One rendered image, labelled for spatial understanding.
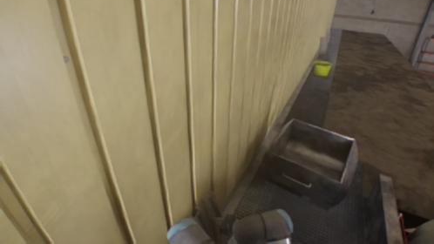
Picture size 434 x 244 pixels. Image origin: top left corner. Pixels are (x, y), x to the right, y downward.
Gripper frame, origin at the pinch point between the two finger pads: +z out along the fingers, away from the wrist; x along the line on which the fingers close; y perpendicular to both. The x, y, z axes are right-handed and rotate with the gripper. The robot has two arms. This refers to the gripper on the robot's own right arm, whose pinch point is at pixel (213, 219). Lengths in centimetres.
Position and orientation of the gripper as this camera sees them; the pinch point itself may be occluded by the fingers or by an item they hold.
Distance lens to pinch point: 177.8
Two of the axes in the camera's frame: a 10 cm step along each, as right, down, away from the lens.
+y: 1.8, 9.1, 3.7
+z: -8.6, -0.4, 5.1
